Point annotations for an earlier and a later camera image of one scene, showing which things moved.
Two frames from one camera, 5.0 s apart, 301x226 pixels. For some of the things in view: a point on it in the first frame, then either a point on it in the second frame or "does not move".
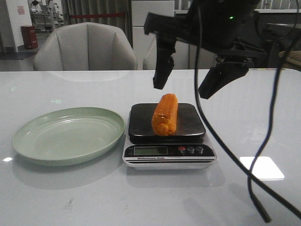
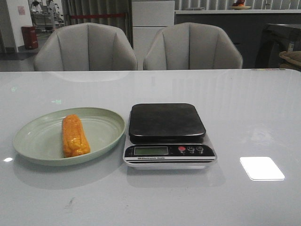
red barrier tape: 86,15 does not move
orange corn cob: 164,118 to 74,140
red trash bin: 29,36 does not move
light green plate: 67,136 does not move
